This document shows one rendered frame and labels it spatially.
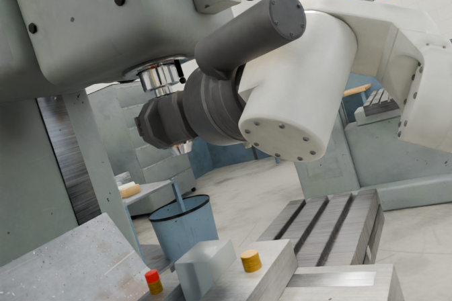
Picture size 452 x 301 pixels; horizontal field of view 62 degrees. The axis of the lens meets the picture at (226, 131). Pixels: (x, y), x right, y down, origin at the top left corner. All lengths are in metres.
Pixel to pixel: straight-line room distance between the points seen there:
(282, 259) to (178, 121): 0.22
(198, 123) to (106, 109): 5.37
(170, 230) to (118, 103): 3.16
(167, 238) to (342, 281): 2.30
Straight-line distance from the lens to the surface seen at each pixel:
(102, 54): 0.42
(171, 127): 0.40
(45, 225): 0.79
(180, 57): 0.47
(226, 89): 0.31
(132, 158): 5.58
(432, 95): 0.27
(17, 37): 0.51
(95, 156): 0.88
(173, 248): 2.75
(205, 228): 2.73
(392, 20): 0.30
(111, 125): 5.71
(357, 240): 0.74
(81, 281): 0.77
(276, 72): 0.27
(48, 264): 0.77
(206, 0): 0.43
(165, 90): 0.48
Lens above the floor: 1.23
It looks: 4 degrees down
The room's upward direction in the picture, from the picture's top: 17 degrees counter-clockwise
